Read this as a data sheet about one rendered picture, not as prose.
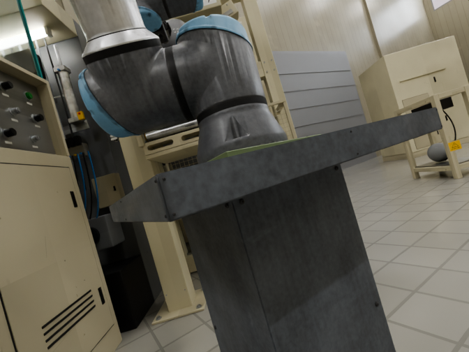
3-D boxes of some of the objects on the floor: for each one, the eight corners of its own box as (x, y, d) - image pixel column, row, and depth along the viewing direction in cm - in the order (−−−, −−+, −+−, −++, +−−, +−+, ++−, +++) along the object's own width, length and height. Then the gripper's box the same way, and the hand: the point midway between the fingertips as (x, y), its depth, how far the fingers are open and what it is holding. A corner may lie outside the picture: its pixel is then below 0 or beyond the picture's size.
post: (168, 315, 136) (35, -145, 139) (174, 302, 150) (53, -117, 152) (192, 307, 136) (59, -152, 139) (197, 296, 150) (75, -124, 152)
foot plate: (151, 325, 130) (151, 321, 130) (166, 300, 157) (165, 297, 157) (204, 310, 130) (203, 305, 130) (209, 287, 157) (208, 283, 157)
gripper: (156, -12, 97) (172, 27, 118) (132, -5, 97) (153, 33, 118) (162, 8, 96) (177, 44, 117) (138, 15, 96) (157, 50, 117)
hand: (165, 42), depth 116 cm, fingers closed
